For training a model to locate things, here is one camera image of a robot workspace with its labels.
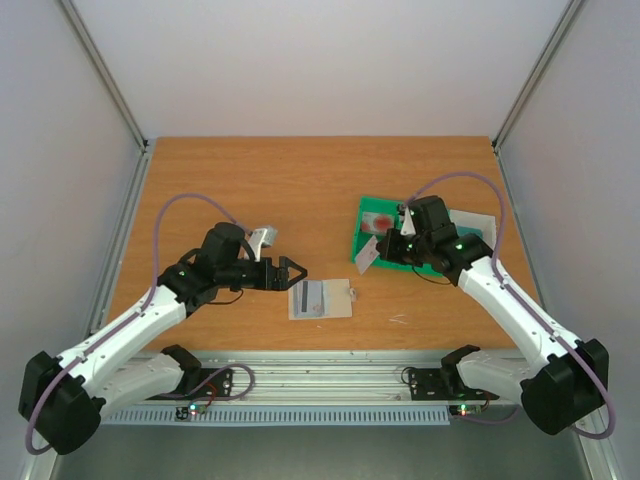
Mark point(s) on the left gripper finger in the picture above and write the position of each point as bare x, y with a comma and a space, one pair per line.
289, 264
289, 279

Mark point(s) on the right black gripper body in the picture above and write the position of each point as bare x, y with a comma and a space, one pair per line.
390, 243

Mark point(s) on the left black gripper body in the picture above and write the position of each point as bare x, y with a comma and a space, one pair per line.
265, 282

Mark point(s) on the translucent grey card holder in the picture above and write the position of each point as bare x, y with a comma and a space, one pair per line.
339, 298

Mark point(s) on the white card red pattern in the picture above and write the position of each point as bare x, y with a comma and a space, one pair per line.
366, 255

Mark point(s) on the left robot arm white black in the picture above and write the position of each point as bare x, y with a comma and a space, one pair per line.
64, 398

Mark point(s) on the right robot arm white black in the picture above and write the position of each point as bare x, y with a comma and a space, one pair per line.
561, 378

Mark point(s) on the card with red circles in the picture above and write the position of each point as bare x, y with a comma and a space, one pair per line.
376, 223

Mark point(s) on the teal VIP card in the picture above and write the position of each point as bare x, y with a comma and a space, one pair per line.
464, 230

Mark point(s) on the green middle bin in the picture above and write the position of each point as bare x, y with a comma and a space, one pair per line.
425, 270

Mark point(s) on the white right bin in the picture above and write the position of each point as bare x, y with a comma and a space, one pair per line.
486, 223

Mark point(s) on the left small circuit board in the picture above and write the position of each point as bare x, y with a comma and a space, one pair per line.
192, 412

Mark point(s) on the small circuit board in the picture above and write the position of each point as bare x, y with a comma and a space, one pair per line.
466, 410
192, 412

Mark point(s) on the right small circuit board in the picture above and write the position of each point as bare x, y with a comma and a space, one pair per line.
466, 410

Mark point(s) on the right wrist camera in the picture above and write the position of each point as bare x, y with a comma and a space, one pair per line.
406, 224

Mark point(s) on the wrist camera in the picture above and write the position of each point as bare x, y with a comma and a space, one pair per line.
406, 224
264, 236

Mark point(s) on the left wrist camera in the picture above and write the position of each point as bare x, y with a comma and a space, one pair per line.
264, 236

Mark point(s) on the aluminium front rail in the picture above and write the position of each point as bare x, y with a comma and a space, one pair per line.
332, 377

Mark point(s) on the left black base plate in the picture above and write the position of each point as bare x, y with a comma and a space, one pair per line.
202, 383

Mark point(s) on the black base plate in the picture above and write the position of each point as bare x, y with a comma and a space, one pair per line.
202, 383
430, 384

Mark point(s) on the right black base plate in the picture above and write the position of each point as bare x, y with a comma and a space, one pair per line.
430, 384

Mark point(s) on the grey slotted cable duct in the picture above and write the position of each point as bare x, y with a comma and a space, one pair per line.
272, 416

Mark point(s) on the left aluminium frame post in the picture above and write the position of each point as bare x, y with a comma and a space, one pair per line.
81, 31

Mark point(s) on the aluminium frame post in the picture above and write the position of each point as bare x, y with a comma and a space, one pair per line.
541, 65
81, 31

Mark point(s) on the right aluminium frame post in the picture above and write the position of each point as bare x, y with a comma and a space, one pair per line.
541, 65

